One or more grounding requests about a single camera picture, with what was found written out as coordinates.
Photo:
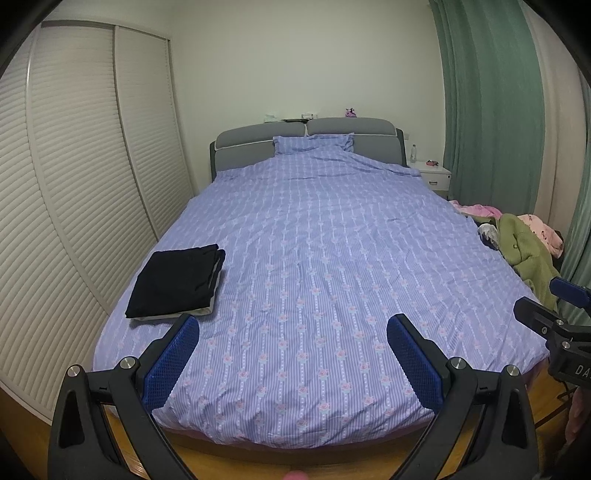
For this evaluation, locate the green curtain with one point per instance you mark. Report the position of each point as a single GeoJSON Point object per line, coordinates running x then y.
{"type": "Point", "coordinates": [485, 92]}

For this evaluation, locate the white louvered wardrobe doors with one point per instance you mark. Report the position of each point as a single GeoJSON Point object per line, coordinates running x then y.
{"type": "Point", "coordinates": [69, 184]}

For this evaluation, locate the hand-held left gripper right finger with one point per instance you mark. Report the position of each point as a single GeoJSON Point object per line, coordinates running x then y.
{"type": "Point", "coordinates": [413, 364]}

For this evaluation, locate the white nightstand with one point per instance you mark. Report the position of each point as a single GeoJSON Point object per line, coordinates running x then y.
{"type": "Point", "coordinates": [431, 173]}

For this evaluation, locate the bed with purple floral duvet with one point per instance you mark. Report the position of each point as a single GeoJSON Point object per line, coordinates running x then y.
{"type": "Point", "coordinates": [323, 254]}

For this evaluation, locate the purple floral pillow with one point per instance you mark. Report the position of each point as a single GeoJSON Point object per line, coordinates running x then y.
{"type": "Point", "coordinates": [311, 144]}

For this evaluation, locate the grey bed headboard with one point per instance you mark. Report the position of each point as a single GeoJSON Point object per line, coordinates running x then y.
{"type": "Point", "coordinates": [351, 127]}

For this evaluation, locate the pink printed garment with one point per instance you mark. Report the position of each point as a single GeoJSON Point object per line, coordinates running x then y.
{"type": "Point", "coordinates": [540, 230]}

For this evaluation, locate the olive green garment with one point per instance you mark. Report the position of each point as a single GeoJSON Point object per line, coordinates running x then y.
{"type": "Point", "coordinates": [526, 258]}

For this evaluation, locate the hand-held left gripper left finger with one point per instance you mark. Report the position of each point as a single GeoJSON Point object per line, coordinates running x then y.
{"type": "Point", "coordinates": [171, 364]}

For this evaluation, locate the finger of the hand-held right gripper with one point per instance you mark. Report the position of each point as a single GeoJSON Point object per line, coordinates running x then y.
{"type": "Point", "coordinates": [570, 290]}
{"type": "Point", "coordinates": [535, 314]}

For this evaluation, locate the black pants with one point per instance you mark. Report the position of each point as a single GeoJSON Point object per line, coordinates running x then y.
{"type": "Point", "coordinates": [175, 279]}

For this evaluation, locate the plain pink garment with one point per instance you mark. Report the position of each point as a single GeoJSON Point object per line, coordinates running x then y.
{"type": "Point", "coordinates": [478, 210]}

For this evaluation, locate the cream pants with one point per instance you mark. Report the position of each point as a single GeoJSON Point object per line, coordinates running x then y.
{"type": "Point", "coordinates": [203, 311]}

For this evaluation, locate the beige curtain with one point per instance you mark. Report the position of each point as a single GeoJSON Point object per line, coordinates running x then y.
{"type": "Point", "coordinates": [558, 115]}

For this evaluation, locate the grey patterned garment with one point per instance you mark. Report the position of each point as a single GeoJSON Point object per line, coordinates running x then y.
{"type": "Point", "coordinates": [489, 235]}

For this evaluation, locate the purple plush toy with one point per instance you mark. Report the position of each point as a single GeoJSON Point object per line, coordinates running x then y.
{"type": "Point", "coordinates": [351, 113]}

